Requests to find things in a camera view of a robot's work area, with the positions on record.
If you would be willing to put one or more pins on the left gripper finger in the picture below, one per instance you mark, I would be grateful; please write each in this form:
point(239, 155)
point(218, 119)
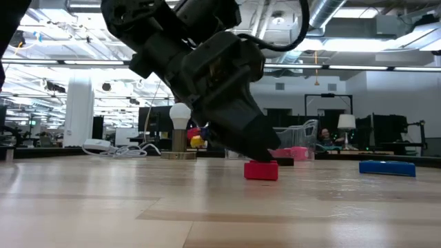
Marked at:
point(248, 134)

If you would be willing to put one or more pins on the black rectangular device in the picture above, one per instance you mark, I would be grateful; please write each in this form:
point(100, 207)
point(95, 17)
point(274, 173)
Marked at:
point(287, 162)

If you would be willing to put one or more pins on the pink charger block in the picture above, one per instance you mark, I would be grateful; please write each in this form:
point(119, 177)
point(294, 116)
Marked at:
point(299, 153)

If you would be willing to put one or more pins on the blue box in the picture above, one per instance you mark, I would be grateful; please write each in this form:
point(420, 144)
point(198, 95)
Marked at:
point(386, 168)

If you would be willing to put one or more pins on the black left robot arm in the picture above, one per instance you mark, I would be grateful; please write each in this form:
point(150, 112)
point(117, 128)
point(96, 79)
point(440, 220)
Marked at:
point(144, 27)

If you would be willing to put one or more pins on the red yellow blue object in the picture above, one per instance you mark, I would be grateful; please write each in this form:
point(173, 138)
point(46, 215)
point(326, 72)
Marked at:
point(197, 137)

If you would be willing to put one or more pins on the clear plastic bin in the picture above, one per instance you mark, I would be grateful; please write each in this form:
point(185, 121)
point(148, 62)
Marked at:
point(303, 134)

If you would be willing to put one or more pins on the white bulb on wooden base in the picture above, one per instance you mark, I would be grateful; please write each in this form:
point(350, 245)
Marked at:
point(180, 115)

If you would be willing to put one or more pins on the person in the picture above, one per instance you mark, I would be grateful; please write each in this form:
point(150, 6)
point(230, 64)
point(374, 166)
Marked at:
point(325, 134)

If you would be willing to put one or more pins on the black monitor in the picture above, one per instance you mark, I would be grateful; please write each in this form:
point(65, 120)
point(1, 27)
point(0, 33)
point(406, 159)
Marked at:
point(155, 120)

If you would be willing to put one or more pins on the white shade table lamp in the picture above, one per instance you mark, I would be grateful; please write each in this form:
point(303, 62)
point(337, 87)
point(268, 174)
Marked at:
point(346, 121)

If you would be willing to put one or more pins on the white cabinet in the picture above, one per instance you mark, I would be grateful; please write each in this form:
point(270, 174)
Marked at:
point(125, 136)

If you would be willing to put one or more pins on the long ceiling light strip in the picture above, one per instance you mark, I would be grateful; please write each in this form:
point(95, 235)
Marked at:
point(93, 62)

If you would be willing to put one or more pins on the black equipment rack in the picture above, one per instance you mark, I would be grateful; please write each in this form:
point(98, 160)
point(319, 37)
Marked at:
point(386, 127)

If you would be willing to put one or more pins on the white pillar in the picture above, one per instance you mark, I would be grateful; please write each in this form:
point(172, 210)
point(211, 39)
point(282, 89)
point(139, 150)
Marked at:
point(79, 110)

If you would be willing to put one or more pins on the black gantry frame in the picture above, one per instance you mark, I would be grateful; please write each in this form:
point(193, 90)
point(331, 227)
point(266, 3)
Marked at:
point(327, 95)

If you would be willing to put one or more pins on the silver round duct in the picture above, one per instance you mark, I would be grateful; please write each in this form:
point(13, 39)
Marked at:
point(327, 10)

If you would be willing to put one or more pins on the grey rectangular duct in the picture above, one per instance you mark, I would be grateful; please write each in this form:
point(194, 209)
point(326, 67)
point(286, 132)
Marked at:
point(361, 25)

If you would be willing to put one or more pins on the black aluminium frame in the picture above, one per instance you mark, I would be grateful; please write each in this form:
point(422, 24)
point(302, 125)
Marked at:
point(44, 152)

